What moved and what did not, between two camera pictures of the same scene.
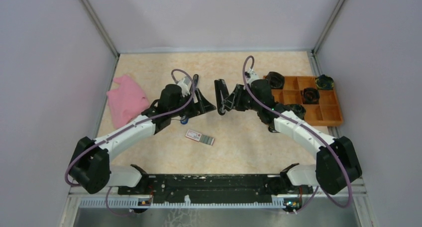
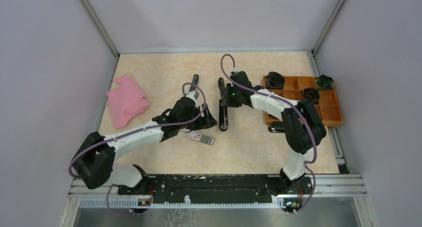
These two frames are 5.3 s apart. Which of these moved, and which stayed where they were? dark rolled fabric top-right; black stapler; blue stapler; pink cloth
Moved: black stapler
Stayed: pink cloth; blue stapler; dark rolled fabric top-right
